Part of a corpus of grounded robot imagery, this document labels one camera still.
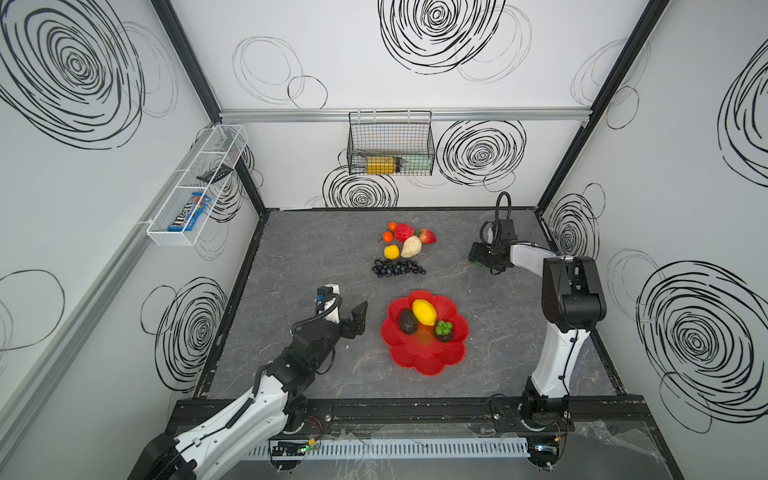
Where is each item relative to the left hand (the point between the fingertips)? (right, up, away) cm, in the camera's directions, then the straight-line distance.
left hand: (353, 302), depth 80 cm
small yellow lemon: (+10, +12, +22) cm, 28 cm away
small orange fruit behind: (+11, +22, +32) cm, 40 cm away
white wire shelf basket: (-43, +47, +13) cm, 64 cm away
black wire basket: (+10, +49, +19) cm, 54 cm away
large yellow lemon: (+20, -5, +8) cm, 22 cm away
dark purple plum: (+25, -9, +3) cm, 27 cm away
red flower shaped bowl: (+20, -11, +8) cm, 24 cm away
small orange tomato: (+9, +18, +29) cm, 35 cm away
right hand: (+43, +11, +24) cm, 50 cm away
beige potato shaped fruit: (+17, +14, +23) cm, 32 cm away
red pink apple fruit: (+15, +19, +28) cm, 37 cm away
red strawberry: (+23, +18, +28) cm, 41 cm away
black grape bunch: (+11, +7, +19) cm, 23 cm away
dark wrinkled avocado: (+15, -7, +5) cm, 17 cm away
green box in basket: (+18, +39, +7) cm, 44 cm away
